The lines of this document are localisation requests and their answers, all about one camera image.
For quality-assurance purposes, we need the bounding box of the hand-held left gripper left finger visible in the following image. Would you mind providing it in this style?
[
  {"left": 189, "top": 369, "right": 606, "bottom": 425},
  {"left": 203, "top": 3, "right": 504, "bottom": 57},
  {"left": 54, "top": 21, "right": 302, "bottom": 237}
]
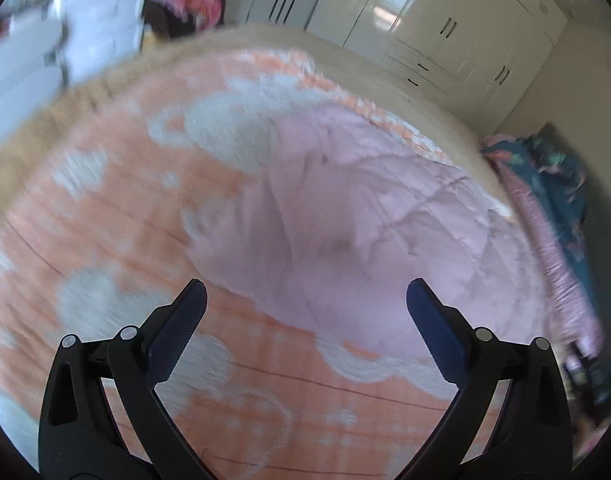
[{"left": 38, "top": 278, "right": 209, "bottom": 480}]

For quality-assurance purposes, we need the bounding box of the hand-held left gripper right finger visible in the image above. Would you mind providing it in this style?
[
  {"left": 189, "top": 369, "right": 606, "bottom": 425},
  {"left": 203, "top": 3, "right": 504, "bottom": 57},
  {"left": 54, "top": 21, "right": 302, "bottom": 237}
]
[{"left": 399, "top": 277, "right": 573, "bottom": 480}]

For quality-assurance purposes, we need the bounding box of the pink quilted robe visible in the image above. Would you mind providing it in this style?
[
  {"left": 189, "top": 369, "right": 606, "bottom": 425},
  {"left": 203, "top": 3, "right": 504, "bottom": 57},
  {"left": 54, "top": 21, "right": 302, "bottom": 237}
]
[{"left": 188, "top": 105, "right": 551, "bottom": 366}]

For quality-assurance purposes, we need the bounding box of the orange printed blanket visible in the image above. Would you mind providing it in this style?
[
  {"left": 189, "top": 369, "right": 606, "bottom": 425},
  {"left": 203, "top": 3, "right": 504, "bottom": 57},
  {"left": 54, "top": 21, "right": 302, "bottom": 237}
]
[{"left": 0, "top": 49, "right": 536, "bottom": 480}]

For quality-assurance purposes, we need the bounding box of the teal floral duvet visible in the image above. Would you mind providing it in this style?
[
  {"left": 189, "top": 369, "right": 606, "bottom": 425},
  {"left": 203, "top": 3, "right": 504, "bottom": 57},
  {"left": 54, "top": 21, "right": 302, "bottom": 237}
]
[{"left": 480, "top": 130, "right": 606, "bottom": 361}]

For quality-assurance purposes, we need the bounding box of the dark chair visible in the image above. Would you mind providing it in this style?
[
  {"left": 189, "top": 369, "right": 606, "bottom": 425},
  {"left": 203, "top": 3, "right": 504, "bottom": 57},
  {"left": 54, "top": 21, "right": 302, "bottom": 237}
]
[{"left": 140, "top": 0, "right": 226, "bottom": 41}]

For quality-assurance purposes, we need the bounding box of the bed with beige sheet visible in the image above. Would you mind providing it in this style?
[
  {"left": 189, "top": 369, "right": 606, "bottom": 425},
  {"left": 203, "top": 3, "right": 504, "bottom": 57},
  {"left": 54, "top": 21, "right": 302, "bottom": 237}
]
[{"left": 0, "top": 24, "right": 516, "bottom": 221}]

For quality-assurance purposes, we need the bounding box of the white glossy wardrobe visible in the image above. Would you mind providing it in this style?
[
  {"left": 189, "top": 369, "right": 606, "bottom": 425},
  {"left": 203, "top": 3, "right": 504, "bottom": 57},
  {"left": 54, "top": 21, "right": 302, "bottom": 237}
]
[{"left": 305, "top": 0, "right": 571, "bottom": 133}]

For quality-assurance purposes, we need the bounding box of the white dresser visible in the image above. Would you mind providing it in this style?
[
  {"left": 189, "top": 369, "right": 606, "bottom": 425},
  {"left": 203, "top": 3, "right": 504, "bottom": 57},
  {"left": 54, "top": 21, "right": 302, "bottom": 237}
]
[{"left": 60, "top": 0, "right": 154, "bottom": 83}]

